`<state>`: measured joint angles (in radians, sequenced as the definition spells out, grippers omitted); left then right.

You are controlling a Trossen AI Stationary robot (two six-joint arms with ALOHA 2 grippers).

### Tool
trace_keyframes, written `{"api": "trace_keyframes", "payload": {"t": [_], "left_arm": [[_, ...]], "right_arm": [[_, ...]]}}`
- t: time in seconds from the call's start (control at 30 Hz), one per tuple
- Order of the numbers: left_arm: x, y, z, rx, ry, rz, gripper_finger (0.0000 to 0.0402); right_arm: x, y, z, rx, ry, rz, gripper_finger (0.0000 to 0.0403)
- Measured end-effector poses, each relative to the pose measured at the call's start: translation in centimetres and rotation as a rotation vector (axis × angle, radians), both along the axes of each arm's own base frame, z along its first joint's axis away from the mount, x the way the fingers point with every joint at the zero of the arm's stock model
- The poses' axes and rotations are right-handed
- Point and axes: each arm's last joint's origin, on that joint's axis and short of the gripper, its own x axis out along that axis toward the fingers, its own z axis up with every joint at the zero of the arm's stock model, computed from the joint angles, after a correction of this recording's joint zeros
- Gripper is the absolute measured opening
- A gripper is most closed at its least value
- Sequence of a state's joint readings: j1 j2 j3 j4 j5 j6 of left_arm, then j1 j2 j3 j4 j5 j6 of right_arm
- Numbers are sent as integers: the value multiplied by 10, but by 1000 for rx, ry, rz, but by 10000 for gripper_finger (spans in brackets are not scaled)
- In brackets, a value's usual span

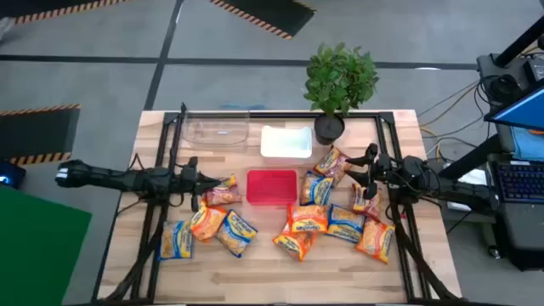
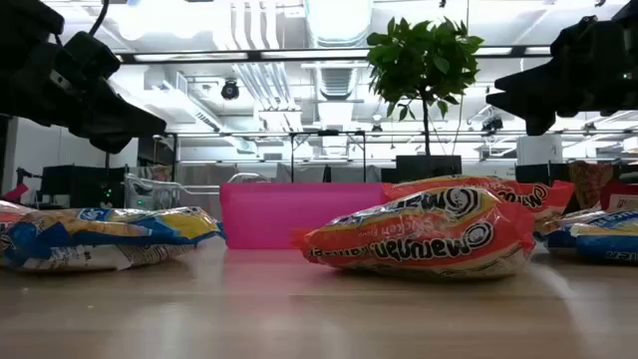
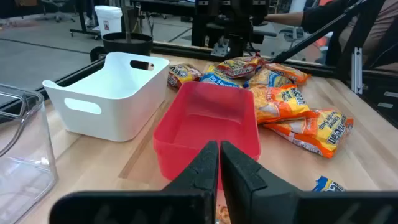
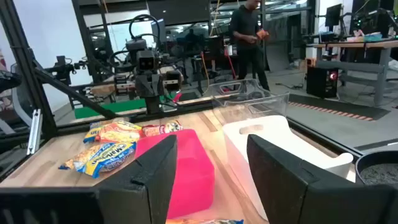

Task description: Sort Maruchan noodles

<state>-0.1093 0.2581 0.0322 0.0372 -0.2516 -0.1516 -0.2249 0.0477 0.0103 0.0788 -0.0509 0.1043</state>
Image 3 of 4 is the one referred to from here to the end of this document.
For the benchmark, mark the orange Maruchan noodle packet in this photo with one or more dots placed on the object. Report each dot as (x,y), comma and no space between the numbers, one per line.
(290,73)
(314,132)
(280,104)

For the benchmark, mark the red plastic bin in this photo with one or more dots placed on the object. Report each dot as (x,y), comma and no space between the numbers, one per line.
(205,124)

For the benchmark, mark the red Maruchan noodle packet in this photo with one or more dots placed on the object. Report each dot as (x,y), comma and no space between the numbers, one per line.
(241,66)
(183,74)

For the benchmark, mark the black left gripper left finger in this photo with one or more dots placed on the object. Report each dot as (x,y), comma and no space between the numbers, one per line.
(186,202)

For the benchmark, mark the silver aluminium bracket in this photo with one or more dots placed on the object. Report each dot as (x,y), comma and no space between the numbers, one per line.
(221,47)
(357,70)

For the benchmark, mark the black office chair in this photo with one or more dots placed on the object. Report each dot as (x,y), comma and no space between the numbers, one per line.
(57,9)

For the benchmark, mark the person's forearm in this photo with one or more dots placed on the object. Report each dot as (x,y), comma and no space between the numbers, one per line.
(284,18)

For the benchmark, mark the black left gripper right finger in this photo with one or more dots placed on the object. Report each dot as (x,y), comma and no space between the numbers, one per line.
(258,199)

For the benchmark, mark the white plastic bucket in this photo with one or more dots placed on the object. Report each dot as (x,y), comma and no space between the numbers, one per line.
(109,21)

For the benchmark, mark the green potted plant black pot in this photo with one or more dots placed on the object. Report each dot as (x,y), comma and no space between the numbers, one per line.
(127,46)

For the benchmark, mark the person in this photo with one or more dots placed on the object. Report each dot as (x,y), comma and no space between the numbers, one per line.
(314,17)

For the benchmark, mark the white plastic bin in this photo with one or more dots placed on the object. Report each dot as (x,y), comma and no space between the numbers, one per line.
(118,102)

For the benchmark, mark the clear plastic bin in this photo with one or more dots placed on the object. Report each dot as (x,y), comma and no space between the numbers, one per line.
(28,174)

